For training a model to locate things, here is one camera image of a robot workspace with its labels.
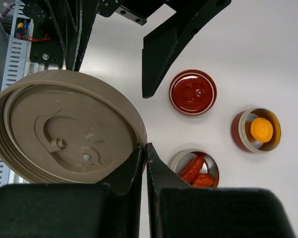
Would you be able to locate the red-banded steel lunch tin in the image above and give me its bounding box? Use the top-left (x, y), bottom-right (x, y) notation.
top-left (231, 108), bottom-right (282, 154)

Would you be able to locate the red round lid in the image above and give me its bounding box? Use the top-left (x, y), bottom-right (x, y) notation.
top-left (168, 69), bottom-right (218, 116)

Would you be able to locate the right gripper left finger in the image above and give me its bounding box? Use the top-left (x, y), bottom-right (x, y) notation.
top-left (0, 145), bottom-right (142, 238)

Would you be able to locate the brown round lid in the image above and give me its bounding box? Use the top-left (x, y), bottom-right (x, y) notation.
top-left (0, 70), bottom-right (147, 183)

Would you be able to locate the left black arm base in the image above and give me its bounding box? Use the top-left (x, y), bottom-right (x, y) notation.
top-left (18, 0), bottom-right (64, 68)

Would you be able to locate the orange round food ball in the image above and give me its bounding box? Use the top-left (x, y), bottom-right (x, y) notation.
top-left (250, 118), bottom-right (274, 143)

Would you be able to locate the beige-banded steel lunch tin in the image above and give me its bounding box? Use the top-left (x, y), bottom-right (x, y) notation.
top-left (168, 149), bottom-right (220, 187)

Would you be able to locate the slotted grey cable duct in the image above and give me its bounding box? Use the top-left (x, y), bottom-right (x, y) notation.
top-left (0, 0), bottom-right (31, 187)

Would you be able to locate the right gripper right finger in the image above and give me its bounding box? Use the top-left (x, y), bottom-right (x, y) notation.
top-left (146, 144), bottom-right (295, 238)

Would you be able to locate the red sausage piece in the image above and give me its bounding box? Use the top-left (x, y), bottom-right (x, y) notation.
top-left (192, 174), bottom-right (214, 187)
top-left (179, 156), bottom-right (205, 183)

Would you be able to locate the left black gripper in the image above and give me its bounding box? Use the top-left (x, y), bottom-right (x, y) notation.
top-left (46, 0), bottom-right (231, 98)

